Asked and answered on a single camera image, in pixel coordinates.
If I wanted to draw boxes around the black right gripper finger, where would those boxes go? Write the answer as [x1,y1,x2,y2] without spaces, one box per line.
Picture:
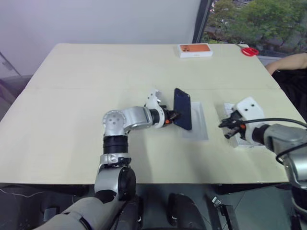
[224,127,241,140]
[218,118,237,128]

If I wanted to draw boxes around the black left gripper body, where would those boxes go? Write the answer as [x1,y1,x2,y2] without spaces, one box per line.
[162,104,175,125]

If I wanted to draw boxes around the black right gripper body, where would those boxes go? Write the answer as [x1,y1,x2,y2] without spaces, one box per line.
[229,111,247,139]

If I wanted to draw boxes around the dark blue smartphone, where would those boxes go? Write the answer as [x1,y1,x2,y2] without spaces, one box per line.
[173,87,193,131]

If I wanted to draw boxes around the white phone box lid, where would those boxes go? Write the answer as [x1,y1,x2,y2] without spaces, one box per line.
[224,102,267,149]

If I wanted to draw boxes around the white phone box base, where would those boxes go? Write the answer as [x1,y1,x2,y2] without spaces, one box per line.
[181,101,210,140]

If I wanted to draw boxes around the white box with orange phone print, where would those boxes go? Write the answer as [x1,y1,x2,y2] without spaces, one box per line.
[177,43,214,59]

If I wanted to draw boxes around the person's black clothing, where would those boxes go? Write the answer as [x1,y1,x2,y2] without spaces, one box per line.
[272,68,307,122]

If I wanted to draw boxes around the red scissors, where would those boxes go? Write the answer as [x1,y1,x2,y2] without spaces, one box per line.
[235,43,260,58]

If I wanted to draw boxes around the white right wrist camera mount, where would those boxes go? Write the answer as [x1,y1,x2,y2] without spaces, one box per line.
[230,96,266,145]

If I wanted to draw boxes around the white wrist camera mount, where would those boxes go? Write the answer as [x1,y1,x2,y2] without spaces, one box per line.
[143,89,169,129]
[230,96,266,145]

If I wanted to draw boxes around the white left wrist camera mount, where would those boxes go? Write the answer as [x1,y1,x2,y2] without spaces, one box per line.
[143,89,169,129]

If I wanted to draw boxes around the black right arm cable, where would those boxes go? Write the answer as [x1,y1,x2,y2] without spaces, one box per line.
[239,117,307,166]

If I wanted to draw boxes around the black bracket with metal clip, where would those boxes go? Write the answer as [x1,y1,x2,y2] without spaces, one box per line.
[212,195,238,230]

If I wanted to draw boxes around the dark window frame post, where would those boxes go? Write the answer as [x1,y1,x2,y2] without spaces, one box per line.
[192,0,212,44]

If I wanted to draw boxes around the thin white wire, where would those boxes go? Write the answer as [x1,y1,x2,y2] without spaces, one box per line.
[0,188,47,200]

